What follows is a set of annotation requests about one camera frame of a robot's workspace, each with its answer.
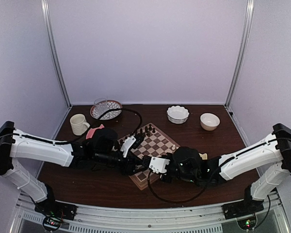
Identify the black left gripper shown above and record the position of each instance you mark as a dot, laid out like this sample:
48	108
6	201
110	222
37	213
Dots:
130	164

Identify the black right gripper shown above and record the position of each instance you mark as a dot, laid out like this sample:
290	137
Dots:
169	155

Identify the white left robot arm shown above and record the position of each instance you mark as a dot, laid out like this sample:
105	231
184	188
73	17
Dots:
15	144

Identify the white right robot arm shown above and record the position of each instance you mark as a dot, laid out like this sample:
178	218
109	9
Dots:
275	148

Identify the wooden chess board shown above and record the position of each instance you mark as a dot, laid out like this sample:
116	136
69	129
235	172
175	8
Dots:
156	143

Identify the pink cat ear bowl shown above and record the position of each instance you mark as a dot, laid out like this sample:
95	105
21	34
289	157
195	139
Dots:
91	132

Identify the cream cat ear bowl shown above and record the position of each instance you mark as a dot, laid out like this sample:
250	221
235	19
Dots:
203	156

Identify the white ribbed mug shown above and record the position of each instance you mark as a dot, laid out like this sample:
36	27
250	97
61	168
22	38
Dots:
79	124

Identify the clear drinking glass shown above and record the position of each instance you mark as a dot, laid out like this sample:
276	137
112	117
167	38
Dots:
101	106

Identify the patterned ceramic plate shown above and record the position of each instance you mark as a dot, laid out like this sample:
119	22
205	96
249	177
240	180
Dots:
109	109

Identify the plain white round bowl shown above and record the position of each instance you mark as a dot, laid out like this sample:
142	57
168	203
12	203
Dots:
209	121

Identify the white scalloped bowl black rim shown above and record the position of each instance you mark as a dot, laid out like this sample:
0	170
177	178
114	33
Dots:
177	114

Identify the aluminium front rail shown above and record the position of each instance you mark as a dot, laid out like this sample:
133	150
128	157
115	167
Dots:
200	219

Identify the aluminium frame post left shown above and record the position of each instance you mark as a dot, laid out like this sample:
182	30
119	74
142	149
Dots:
54	54

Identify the aluminium frame post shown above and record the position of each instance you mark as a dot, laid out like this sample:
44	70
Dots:
54	54
248	19

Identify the aluminium frame post right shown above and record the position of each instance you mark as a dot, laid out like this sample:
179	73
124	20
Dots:
248	19

